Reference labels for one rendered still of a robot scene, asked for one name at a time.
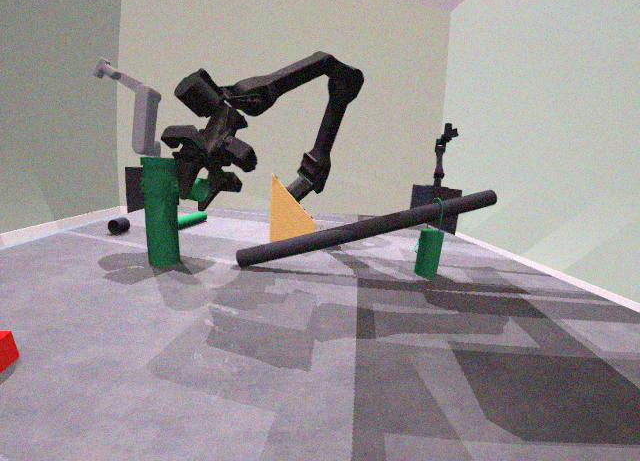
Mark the green post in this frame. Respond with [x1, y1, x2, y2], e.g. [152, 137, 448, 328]
[140, 157, 181, 267]

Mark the green cylinder with hook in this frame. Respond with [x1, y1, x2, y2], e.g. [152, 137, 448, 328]
[414, 198, 445, 278]

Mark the green tube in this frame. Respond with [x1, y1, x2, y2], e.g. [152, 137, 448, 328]
[177, 211, 208, 229]

